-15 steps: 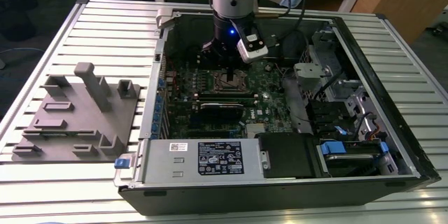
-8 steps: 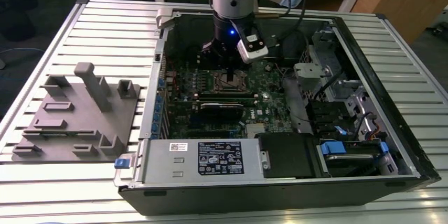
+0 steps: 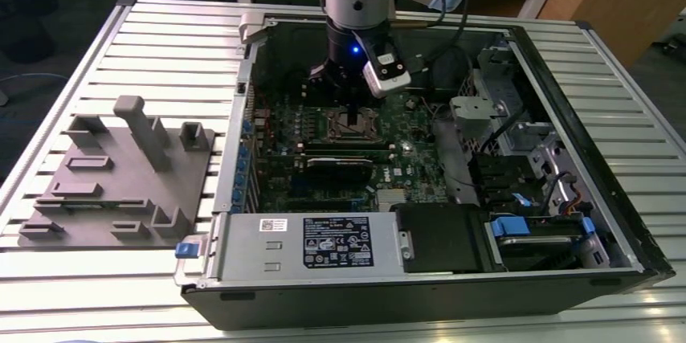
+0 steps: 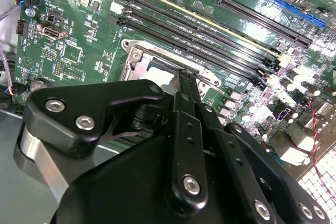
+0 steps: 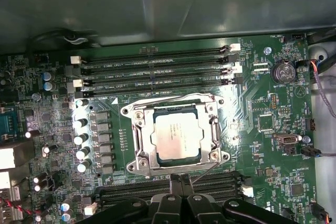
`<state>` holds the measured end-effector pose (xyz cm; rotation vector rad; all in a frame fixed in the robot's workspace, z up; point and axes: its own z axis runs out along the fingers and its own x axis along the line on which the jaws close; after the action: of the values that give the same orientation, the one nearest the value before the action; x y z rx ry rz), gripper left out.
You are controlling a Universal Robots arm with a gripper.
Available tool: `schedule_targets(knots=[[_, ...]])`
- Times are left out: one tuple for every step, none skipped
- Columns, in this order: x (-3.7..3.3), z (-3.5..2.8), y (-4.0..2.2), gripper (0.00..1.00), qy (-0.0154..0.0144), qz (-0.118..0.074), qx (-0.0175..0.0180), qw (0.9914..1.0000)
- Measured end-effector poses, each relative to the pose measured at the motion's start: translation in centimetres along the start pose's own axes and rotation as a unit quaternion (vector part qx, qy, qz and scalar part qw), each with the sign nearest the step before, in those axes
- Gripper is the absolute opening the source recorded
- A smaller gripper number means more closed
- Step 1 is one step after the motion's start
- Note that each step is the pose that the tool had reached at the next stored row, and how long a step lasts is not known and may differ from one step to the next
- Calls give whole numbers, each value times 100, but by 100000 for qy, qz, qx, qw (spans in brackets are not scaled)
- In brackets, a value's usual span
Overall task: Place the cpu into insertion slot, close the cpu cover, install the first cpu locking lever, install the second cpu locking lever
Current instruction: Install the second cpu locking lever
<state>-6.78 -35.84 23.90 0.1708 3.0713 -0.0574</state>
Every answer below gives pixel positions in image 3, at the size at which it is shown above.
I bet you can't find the grey plastic parts rack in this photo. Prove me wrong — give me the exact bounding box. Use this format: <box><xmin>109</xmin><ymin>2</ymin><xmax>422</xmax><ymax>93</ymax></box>
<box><xmin>18</xmin><ymin>95</ymin><xmax>218</xmax><ymax>248</ymax></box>

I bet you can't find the silver power supply with label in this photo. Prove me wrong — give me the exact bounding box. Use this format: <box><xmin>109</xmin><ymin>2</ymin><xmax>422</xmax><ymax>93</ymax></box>
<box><xmin>211</xmin><ymin>212</ymin><xmax>404</xmax><ymax>284</ymax></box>

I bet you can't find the perforated metal drive cage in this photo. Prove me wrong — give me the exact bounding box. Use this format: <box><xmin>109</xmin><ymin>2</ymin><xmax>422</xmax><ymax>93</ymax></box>
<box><xmin>456</xmin><ymin>46</ymin><xmax>542</xmax><ymax>127</ymax></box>

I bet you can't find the silver chipset heatsink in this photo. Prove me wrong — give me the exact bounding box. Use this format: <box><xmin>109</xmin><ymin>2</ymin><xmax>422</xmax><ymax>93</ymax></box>
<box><xmin>377</xmin><ymin>189</ymin><xmax>408</xmax><ymax>212</ymax></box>

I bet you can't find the multicoloured power wire bundle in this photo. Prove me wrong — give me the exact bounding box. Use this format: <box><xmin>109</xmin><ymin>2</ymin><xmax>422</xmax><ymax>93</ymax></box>
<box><xmin>554</xmin><ymin>172</ymin><xmax>586</xmax><ymax>215</ymax></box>

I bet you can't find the blue floor cable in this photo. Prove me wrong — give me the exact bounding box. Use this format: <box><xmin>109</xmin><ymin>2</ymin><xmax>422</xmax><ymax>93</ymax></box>
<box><xmin>0</xmin><ymin>72</ymin><xmax>69</xmax><ymax>84</ymax></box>

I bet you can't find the black plastic shroud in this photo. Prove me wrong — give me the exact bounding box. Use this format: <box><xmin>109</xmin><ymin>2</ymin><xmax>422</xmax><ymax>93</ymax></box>
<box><xmin>390</xmin><ymin>202</ymin><xmax>509</xmax><ymax>276</ymax></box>

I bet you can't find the silver metal disk bay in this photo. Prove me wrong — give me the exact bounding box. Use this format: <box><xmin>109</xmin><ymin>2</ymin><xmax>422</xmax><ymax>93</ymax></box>
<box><xmin>506</xmin><ymin>120</ymin><xmax>596</xmax><ymax>218</ymax></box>

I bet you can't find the black PC case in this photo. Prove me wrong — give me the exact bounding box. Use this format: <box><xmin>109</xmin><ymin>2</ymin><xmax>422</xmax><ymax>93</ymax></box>
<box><xmin>179</xmin><ymin>12</ymin><xmax>679</xmax><ymax>332</ymax></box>

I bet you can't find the green motherboard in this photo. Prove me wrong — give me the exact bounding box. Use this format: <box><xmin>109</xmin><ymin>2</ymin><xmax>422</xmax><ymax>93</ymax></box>
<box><xmin>251</xmin><ymin>89</ymin><xmax>456</xmax><ymax>215</ymax></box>

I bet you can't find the silver CPU with green edge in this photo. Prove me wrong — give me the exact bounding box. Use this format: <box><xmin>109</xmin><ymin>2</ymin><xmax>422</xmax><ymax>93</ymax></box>
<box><xmin>336</xmin><ymin>112</ymin><xmax>373</xmax><ymax>134</ymax></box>

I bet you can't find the metal socket cover frame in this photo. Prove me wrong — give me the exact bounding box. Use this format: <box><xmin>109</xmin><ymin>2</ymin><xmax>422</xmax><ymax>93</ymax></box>
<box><xmin>326</xmin><ymin>108</ymin><xmax>384</xmax><ymax>141</ymax></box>

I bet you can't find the black RAM slot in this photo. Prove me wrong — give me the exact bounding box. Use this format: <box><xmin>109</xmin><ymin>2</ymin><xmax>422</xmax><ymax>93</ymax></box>
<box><xmin>304</xmin><ymin>140</ymin><xmax>390</xmax><ymax>148</ymax></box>

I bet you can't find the grey metal bracket with hole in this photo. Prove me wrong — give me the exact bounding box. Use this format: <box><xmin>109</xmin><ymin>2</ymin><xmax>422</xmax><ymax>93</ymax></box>
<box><xmin>450</xmin><ymin>95</ymin><xmax>510</xmax><ymax>151</ymax></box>

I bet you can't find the green RAM stick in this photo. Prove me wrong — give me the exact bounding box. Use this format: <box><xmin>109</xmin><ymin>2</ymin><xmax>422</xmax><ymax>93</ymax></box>
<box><xmin>62</xmin><ymin>199</ymin><xmax>118</xmax><ymax>210</ymax></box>

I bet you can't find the hard disk in blue carrier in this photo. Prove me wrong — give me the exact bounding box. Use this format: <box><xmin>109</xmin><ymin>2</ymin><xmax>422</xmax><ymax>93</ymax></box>
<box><xmin>485</xmin><ymin>214</ymin><xmax>597</xmax><ymax>272</ymax></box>

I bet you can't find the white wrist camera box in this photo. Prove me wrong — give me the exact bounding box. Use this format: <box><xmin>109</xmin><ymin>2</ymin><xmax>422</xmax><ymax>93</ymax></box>
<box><xmin>362</xmin><ymin>35</ymin><xmax>414</xmax><ymax>99</ymax></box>

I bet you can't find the black graphics card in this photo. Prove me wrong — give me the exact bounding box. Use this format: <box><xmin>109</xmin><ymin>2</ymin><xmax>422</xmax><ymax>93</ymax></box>
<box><xmin>305</xmin><ymin>154</ymin><xmax>377</xmax><ymax>190</ymax></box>

